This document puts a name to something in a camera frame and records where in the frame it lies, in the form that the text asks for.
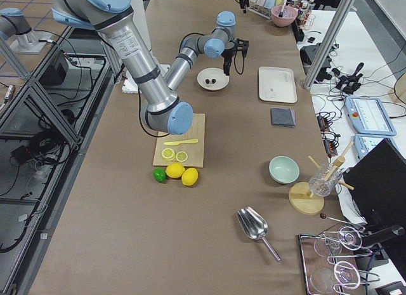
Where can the round white plate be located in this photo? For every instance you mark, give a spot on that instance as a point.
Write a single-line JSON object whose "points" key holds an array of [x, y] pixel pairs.
{"points": [[222, 80]]}

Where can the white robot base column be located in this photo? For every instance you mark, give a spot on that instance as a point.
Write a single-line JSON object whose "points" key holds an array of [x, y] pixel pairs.
{"points": [[131, 48]]}

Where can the white rabbit tray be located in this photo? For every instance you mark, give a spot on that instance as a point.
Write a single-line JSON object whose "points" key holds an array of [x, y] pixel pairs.
{"points": [[277, 84]]}

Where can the light blue upturned cup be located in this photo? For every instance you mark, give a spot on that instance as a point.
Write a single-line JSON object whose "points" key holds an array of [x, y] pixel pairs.
{"points": [[269, 4]]}

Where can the black muddler in bowl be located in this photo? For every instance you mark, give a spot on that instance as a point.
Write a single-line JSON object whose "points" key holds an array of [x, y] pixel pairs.
{"points": [[282, 8]]}

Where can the pink ribbed bowl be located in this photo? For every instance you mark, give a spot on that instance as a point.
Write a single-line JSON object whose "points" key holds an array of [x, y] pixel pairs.
{"points": [[289, 15]]}

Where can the grey folded cloth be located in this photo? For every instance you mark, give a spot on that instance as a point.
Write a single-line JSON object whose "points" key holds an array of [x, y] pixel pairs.
{"points": [[284, 117]]}

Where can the yellow plastic knife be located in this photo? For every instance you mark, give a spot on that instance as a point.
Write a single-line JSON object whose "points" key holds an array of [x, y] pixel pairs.
{"points": [[176, 143]]}

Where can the bamboo cutting board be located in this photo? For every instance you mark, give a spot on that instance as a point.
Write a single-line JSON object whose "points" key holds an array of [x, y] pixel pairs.
{"points": [[195, 151]]}

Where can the lower lemon slice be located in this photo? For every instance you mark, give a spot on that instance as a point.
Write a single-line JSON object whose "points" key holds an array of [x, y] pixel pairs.
{"points": [[181, 156]]}

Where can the lemon slice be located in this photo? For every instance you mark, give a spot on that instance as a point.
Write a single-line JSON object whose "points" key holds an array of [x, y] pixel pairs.
{"points": [[181, 156], [168, 154]]}

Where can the upper lemon slice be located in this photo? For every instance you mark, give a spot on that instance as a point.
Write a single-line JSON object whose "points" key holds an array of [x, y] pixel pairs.
{"points": [[168, 154]]}

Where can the round yellow lemon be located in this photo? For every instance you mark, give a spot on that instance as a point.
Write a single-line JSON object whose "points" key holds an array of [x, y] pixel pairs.
{"points": [[175, 170]]}

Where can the oval yellow lemon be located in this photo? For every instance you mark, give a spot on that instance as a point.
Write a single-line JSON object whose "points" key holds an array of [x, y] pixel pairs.
{"points": [[190, 176]]}

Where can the mint green bowl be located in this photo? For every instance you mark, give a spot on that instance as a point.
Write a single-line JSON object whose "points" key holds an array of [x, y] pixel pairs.
{"points": [[283, 170]]}

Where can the green lime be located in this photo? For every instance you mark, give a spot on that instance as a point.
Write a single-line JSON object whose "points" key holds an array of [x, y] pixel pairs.
{"points": [[159, 175]]}

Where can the blue teach pendant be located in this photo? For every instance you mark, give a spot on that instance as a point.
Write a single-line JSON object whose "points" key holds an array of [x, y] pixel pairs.
{"points": [[368, 116], [364, 143]]}

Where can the clear cut glass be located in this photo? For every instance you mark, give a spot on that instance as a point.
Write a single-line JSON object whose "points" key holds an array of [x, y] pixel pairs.
{"points": [[320, 185]]}

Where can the wooden glass stand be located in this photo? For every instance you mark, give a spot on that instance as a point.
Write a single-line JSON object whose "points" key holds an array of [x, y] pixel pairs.
{"points": [[303, 200]]}

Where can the steel scoop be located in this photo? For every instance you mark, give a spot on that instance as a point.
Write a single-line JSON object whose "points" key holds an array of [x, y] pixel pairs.
{"points": [[256, 228]]}

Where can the black monitor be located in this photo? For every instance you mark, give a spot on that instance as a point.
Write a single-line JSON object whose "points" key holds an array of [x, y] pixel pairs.
{"points": [[379, 186]]}

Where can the white wire cup rack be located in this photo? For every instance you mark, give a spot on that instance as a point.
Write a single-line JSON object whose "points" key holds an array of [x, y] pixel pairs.
{"points": [[259, 10]]}

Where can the copper wire bottle rack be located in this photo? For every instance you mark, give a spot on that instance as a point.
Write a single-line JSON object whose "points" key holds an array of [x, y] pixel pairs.
{"points": [[305, 19]]}

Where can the aluminium frame post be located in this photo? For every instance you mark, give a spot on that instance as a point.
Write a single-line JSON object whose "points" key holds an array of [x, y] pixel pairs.
{"points": [[332, 31]]}

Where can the chrome wire glass rack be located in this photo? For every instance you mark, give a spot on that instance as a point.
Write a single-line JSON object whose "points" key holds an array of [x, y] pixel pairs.
{"points": [[328, 260]]}

